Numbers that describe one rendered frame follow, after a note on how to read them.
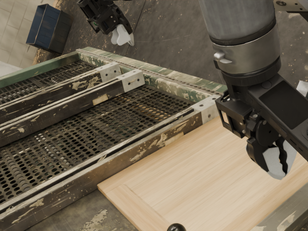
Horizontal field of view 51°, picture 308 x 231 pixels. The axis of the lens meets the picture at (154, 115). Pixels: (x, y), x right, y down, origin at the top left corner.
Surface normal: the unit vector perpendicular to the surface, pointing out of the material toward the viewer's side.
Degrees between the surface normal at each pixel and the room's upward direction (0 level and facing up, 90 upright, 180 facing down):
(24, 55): 90
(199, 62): 0
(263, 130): 85
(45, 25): 90
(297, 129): 39
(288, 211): 51
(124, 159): 90
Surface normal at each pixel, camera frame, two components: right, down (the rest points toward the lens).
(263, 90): -0.14, -0.46
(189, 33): -0.73, -0.24
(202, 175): -0.18, -0.87
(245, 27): 0.01, 0.60
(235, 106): -0.36, -0.75
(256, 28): 0.34, 0.46
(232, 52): -0.50, 0.66
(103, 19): 0.59, 0.26
